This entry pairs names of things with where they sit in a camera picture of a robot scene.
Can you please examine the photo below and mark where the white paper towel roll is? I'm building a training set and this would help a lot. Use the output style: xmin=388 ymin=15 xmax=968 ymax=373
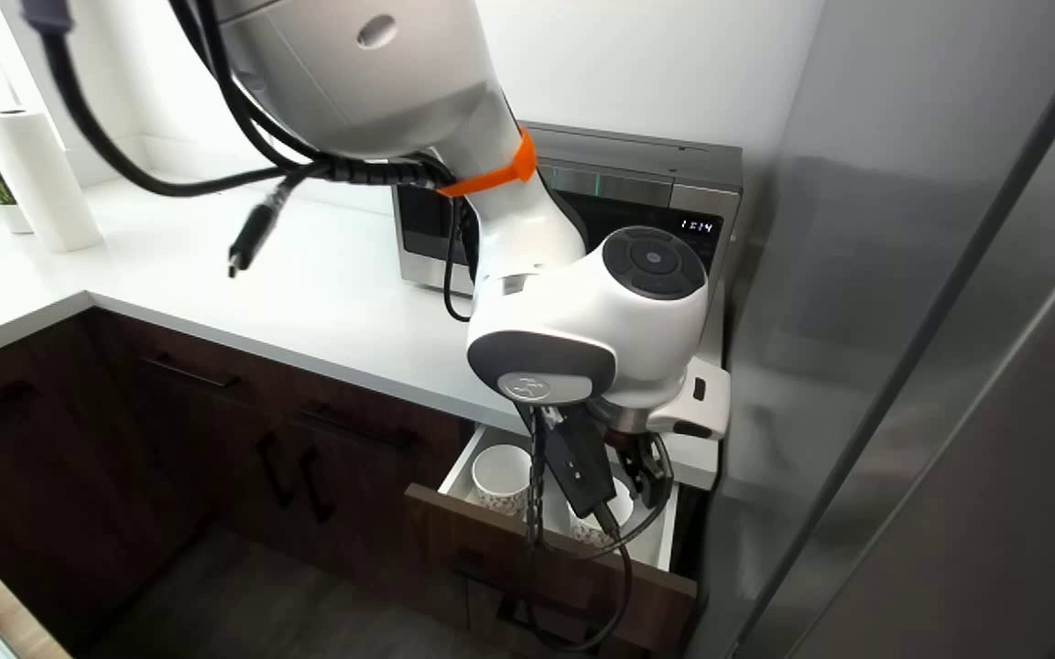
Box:
xmin=0 ymin=108 xmax=104 ymax=251

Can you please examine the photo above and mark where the patterned paper cup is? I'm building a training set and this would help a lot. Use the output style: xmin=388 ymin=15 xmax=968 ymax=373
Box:
xmin=470 ymin=443 xmax=533 ymax=511

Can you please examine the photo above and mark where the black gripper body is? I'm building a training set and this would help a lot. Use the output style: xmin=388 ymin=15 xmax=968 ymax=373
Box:
xmin=609 ymin=433 xmax=673 ymax=510

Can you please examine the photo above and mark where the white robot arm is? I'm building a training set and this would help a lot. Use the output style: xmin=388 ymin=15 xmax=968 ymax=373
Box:
xmin=171 ymin=0 xmax=708 ymax=511

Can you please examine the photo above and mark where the dark wood cabinet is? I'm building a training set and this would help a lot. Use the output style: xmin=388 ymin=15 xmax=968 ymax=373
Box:
xmin=0 ymin=312 xmax=690 ymax=659

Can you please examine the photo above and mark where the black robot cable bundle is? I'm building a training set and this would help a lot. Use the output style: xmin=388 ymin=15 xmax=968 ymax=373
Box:
xmin=20 ymin=0 xmax=678 ymax=654

